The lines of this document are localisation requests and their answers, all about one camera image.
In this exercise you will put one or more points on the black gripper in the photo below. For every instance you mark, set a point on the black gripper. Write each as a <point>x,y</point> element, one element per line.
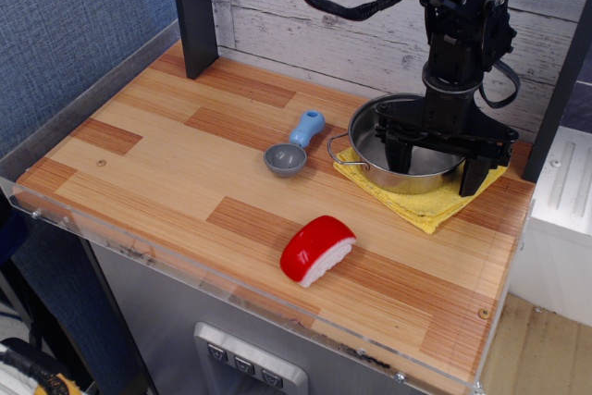
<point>450,123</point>

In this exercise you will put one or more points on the stainless steel pot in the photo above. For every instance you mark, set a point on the stainless steel pot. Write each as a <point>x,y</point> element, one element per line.
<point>392,165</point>

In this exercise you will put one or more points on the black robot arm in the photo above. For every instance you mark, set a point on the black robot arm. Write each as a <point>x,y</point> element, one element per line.
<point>466,38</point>

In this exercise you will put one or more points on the yellow folded towel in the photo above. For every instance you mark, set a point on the yellow folded towel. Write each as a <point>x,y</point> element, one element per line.
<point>425,211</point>

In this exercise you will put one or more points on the red white toy sushi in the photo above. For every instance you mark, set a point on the red white toy sushi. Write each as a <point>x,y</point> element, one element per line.
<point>316,248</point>

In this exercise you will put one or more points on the blue grey toy scoop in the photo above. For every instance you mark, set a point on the blue grey toy scoop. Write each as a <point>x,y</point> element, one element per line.
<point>288,159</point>

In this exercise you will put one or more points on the white side cabinet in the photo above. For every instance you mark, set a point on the white side cabinet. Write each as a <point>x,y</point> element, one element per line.
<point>552,268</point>

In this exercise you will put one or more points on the clear acrylic table guard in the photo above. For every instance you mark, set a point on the clear acrylic table guard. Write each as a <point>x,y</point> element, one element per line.
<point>165,178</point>

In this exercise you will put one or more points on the silver button panel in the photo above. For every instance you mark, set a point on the silver button panel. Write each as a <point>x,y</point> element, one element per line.
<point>219,347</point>

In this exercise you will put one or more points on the black right vertical post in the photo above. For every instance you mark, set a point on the black right vertical post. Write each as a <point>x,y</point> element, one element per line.
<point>570,103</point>

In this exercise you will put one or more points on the black vertical post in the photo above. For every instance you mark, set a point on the black vertical post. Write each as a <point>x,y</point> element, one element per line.
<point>198,35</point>
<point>570,103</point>

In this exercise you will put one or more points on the black left vertical post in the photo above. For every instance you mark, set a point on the black left vertical post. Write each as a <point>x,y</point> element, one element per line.
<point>198,35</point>

